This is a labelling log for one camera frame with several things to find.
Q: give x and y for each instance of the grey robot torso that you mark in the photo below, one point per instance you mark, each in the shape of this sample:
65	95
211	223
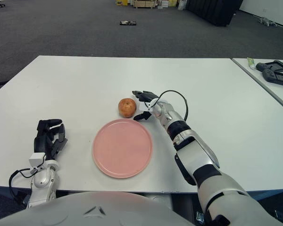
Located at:
96	207

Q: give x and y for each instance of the grey handheld controller with screen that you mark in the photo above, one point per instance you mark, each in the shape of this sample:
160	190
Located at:
268	75

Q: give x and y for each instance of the white side table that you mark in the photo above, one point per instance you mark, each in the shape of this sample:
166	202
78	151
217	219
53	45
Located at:
273	99

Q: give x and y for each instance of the yellow cardboard box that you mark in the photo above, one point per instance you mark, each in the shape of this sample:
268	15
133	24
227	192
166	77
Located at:
122	2

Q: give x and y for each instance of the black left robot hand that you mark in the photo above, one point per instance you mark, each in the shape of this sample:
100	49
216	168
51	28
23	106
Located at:
41	143

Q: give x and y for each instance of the white plastic bag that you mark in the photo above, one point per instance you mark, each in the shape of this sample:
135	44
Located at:
182	5

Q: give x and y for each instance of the green white tube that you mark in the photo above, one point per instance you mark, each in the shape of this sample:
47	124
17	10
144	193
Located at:
251	63

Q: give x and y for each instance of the pink round plate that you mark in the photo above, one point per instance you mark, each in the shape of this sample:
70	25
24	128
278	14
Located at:
122	148

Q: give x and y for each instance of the grey robot dog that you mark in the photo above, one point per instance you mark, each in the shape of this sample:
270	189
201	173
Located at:
268	21

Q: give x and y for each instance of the wooden pallet crate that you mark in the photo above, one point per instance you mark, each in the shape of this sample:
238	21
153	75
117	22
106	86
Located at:
144	4

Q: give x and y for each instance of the black framed handheld controller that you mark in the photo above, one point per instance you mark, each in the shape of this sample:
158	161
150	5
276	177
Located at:
261	66

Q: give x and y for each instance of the black curtain partition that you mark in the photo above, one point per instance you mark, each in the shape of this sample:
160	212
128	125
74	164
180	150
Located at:
214	11

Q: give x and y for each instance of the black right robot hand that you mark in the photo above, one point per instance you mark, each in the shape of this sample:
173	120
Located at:
148	96

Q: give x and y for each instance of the red apple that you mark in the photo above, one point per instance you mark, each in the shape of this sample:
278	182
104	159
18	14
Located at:
127	107

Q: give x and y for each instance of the stack of yellow boxes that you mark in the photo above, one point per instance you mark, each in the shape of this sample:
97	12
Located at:
172	2

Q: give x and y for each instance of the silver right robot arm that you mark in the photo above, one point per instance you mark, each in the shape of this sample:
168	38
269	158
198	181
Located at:
198	160

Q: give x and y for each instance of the stack of white boxes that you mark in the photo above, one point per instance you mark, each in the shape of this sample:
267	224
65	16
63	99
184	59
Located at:
163	3

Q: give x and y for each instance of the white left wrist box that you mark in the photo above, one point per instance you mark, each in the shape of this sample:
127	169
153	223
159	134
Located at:
36	160

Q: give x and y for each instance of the black flat tray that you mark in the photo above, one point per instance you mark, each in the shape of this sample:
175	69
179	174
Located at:
128	22

